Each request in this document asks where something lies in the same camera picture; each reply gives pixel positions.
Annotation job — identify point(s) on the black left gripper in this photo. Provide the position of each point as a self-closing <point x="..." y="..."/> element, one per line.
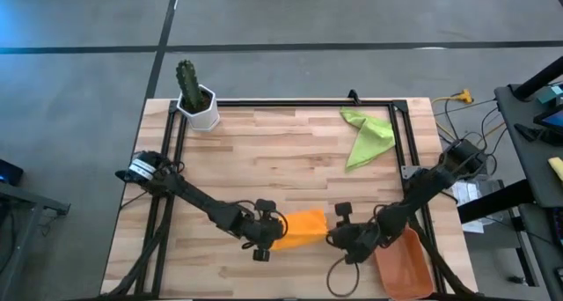
<point x="259" y="230"/>

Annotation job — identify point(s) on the green microfiber towel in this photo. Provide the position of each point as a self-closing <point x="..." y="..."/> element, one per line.
<point x="371" y="138"/>

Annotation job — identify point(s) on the black keyboard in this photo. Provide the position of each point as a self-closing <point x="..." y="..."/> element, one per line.
<point x="558" y="226"/>

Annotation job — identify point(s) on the flat black desk gadget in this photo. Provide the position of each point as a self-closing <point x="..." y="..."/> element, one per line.
<point x="530" y="133"/>

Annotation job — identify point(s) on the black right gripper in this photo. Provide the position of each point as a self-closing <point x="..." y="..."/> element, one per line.
<point x="356" y="241"/>

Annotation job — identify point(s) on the green cactus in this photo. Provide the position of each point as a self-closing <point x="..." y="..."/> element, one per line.
<point x="188" y="83"/>

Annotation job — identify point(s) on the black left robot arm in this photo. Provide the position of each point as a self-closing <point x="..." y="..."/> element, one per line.
<point x="193" y="197"/>

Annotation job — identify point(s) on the yellow cloth item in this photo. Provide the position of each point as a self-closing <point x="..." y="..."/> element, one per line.
<point x="557" y="166"/>

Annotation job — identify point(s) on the white hexagonal plant pot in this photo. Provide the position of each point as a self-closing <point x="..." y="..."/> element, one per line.
<point x="204" y="118"/>

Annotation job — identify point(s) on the teal box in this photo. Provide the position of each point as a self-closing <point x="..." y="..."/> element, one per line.
<point x="552" y="93"/>

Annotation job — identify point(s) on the black device with blue light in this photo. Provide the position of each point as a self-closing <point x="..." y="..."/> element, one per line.
<point x="9" y="172"/>

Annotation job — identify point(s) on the orange microfiber towel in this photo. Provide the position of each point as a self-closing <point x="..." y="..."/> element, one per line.
<point x="303" y="228"/>

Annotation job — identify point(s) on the gray metal stand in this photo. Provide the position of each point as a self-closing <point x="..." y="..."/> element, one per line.
<point x="31" y="200"/>

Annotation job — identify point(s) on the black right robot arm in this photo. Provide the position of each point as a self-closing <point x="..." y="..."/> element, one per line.
<point x="422" y="188"/>

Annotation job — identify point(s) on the black monitor stand pole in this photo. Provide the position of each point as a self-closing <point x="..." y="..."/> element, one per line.
<point x="538" y="78"/>

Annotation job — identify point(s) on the small black clamp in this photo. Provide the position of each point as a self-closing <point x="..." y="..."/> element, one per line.
<point x="353" y="96"/>

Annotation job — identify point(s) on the black aluminium frame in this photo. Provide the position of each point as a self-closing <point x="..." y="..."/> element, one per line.
<point x="308" y="103"/>

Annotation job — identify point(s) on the terracotta plastic basket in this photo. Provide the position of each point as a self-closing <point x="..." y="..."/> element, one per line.
<point x="402" y="270"/>

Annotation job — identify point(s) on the black tablet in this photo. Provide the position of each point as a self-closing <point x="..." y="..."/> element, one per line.
<point x="552" y="118"/>

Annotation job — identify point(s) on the black side desk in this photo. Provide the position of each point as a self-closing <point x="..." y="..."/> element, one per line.
<point x="519" y="169"/>

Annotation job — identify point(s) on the small black floor object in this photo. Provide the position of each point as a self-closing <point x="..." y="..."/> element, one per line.
<point x="515" y="279"/>

